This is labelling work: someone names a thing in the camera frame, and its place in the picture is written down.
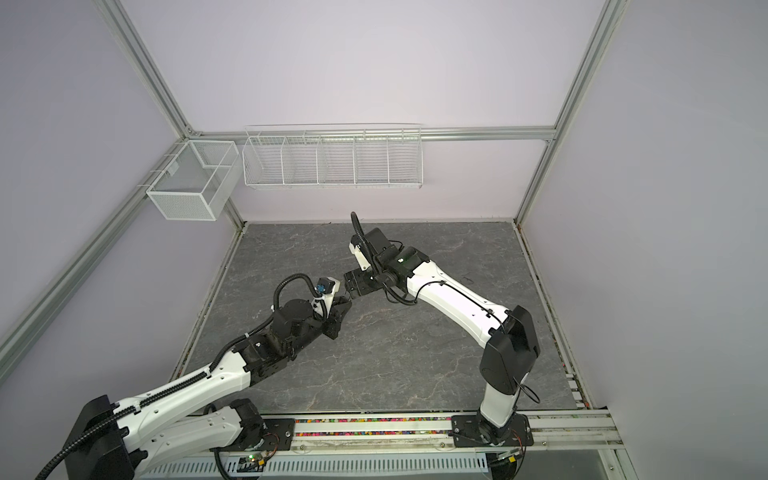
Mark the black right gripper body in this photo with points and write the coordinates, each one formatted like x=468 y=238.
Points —
x=368 y=281

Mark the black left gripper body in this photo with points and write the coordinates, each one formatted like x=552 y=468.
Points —
x=331 y=328

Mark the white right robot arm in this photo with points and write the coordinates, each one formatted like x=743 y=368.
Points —
x=507 y=337

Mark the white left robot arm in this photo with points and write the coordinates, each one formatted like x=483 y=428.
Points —
x=124 y=439

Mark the white mesh box basket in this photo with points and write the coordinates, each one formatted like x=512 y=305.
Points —
x=198 y=181

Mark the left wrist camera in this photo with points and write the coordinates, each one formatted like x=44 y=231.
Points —
x=326 y=287

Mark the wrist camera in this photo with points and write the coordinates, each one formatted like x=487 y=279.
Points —
x=326 y=287
x=359 y=255

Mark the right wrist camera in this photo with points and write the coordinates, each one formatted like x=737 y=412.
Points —
x=359 y=255

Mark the white wire shelf basket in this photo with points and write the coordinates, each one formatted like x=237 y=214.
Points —
x=333 y=155

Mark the white slotted cable duct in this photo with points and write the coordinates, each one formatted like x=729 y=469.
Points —
x=353 y=466

